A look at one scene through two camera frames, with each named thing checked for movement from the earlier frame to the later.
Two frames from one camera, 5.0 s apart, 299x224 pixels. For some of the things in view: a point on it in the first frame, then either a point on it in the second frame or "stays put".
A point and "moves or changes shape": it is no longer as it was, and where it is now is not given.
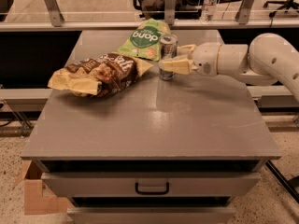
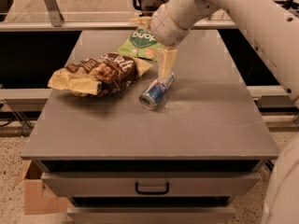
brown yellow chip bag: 99,76 stays put
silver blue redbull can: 167,50 moves or changes shape
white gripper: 206,59 → 165,26
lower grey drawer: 152,216 stays put
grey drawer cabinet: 177,151 stays put
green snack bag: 145,40 stays put
